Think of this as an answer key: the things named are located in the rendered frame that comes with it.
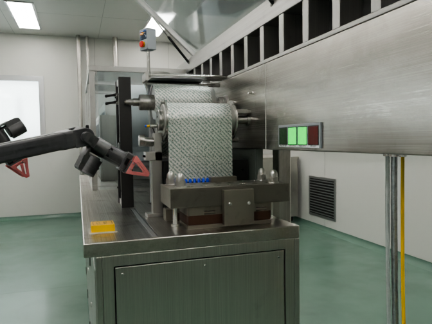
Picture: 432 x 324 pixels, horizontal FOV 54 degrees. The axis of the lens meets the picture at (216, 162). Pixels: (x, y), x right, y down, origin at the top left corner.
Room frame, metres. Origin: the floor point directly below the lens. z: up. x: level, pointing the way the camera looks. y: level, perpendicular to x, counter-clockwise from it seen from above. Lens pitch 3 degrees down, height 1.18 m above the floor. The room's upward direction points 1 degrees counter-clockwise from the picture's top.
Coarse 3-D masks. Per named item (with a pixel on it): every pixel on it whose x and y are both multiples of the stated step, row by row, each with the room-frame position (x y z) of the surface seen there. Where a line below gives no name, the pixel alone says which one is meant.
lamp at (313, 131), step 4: (312, 128) 1.17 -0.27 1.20; (316, 128) 1.16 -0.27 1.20; (312, 132) 1.17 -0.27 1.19; (316, 132) 1.16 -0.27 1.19; (312, 136) 1.17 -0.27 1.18; (316, 136) 1.16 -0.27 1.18; (312, 140) 1.18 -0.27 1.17; (316, 140) 1.16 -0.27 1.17; (312, 144) 1.17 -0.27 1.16; (316, 144) 1.16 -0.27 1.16
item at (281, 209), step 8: (280, 152) 1.75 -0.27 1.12; (288, 152) 1.76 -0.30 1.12; (280, 160) 1.75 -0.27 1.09; (288, 160) 1.76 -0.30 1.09; (280, 168) 1.75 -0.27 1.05; (288, 168) 1.76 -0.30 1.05; (280, 176) 1.75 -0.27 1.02; (288, 176) 1.76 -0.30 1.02; (280, 208) 1.75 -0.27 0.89; (288, 208) 1.76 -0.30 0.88; (280, 216) 1.75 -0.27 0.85; (288, 216) 1.76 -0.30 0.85
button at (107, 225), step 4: (104, 220) 1.34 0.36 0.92; (108, 220) 1.34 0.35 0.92; (112, 220) 1.34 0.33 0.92; (92, 224) 1.28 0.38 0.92; (96, 224) 1.28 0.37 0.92; (100, 224) 1.28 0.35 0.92; (104, 224) 1.28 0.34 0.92; (108, 224) 1.28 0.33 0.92; (112, 224) 1.28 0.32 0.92; (92, 228) 1.26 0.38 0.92; (96, 228) 1.27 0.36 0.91; (100, 228) 1.27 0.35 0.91; (104, 228) 1.27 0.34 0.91; (108, 228) 1.28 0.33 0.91; (112, 228) 1.28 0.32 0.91; (92, 232) 1.26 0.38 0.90
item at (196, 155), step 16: (176, 144) 1.48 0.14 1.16; (192, 144) 1.50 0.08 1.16; (208, 144) 1.52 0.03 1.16; (224, 144) 1.54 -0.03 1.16; (176, 160) 1.48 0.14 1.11; (192, 160) 1.50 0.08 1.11; (208, 160) 1.52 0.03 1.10; (224, 160) 1.54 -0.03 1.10; (192, 176) 1.50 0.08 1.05; (208, 176) 1.52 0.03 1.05
